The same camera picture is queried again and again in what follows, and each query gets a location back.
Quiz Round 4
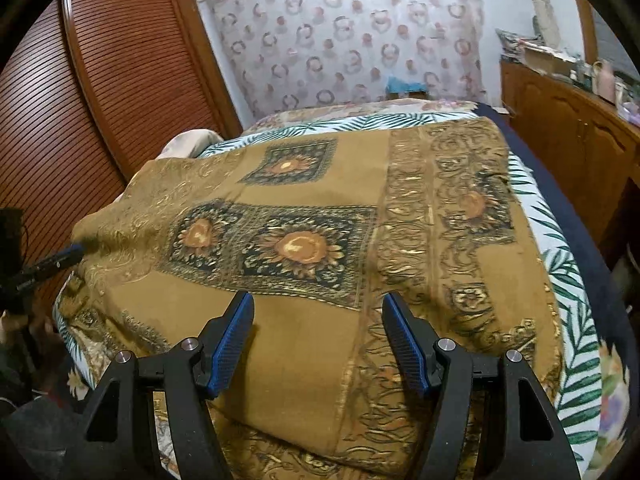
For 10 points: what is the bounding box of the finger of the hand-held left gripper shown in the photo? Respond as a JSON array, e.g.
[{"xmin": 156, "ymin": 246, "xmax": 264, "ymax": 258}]
[{"xmin": 14, "ymin": 242, "xmax": 86, "ymax": 287}]

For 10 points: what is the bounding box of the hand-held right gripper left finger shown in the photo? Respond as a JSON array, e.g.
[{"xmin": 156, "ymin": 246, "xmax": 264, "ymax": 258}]
[{"xmin": 65, "ymin": 291, "xmax": 256, "ymax": 480}]

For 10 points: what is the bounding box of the cardboard box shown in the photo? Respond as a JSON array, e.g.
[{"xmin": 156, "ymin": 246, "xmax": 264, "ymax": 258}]
[{"xmin": 520, "ymin": 42, "xmax": 579, "ymax": 77}]

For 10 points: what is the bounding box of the pink bottle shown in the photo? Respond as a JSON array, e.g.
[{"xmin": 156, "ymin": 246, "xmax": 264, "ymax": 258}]
[{"xmin": 592, "ymin": 60, "xmax": 617, "ymax": 104}]

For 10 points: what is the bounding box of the blue cloth bundle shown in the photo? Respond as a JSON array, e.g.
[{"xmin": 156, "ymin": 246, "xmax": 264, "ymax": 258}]
[{"xmin": 386, "ymin": 76, "xmax": 429, "ymax": 100}]

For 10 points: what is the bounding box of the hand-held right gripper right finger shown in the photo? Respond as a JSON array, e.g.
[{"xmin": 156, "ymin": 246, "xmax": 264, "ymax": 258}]
[{"xmin": 381, "ymin": 292, "xmax": 583, "ymax": 480}]

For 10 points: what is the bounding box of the brown patterned garment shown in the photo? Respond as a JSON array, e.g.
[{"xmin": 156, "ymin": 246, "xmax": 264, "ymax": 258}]
[{"xmin": 70, "ymin": 116, "xmax": 567, "ymax": 480}]

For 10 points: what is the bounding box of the navy bed sheet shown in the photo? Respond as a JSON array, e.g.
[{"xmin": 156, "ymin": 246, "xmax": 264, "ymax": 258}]
[{"xmin": 472, "ymin": 102, "xmax": 640, "ymax": 413}]

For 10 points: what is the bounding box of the wooden cabinet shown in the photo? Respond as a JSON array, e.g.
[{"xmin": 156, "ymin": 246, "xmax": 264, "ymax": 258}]
[{"xmin": 500, "ymin": 57, "xmax": 640, "ymax": 267}]

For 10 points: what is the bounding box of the white wrapped pipe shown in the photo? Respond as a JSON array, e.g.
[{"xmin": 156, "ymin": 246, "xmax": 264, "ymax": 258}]
[{"xmin": 522, "ymin": 0, "xmax": 559, "ymax": 47}]

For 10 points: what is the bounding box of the wooden louvred wardrobe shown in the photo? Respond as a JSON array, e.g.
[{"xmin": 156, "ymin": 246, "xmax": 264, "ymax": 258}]
[{"xmin": 0, "ymin": 0, "xmax": 244, "ymax": 311}]

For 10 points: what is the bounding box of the floral bed sheet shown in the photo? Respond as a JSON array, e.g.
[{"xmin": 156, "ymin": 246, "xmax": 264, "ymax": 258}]
[{"xmin": 52, "ymin": 100, "xmax": 637, "ymax": 480}]

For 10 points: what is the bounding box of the circle print curtain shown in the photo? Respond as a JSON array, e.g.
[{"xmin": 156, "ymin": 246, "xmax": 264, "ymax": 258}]
[{"xmin": 197, "ymin": 0, "xmax": 489, "ymax": 119}]

